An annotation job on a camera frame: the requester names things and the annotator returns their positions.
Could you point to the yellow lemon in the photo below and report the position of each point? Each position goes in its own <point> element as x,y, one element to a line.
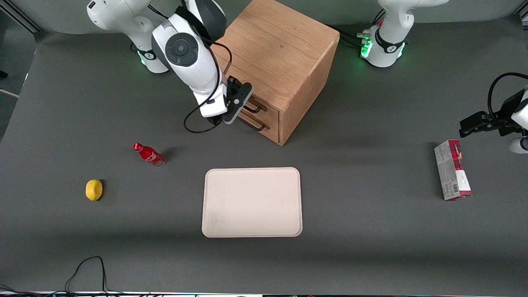
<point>94,190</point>

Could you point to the black aluminium frame rail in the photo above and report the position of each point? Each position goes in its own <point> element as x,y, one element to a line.
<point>24,22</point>

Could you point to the wooden drawer with inside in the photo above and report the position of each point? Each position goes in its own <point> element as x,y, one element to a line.
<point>270,114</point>

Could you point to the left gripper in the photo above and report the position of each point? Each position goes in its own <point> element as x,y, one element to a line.
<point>504,116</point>

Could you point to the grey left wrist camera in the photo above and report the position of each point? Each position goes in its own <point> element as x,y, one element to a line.
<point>519,145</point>

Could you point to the wooden drawer front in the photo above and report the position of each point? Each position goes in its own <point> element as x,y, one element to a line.
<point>273,135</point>

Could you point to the grey and red carton box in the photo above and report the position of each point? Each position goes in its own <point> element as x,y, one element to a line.
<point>451,173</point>

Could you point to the wooden drawer cabinet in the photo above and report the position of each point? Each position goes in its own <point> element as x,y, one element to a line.
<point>280,45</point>

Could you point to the red cola bottle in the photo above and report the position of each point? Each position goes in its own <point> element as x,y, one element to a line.
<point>149,155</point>

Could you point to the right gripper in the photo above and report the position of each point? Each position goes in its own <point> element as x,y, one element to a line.
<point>213,119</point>

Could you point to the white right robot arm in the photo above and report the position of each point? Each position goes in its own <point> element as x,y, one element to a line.
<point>185,49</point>

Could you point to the beige rectangular tray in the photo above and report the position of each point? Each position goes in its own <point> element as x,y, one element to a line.
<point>251,202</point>

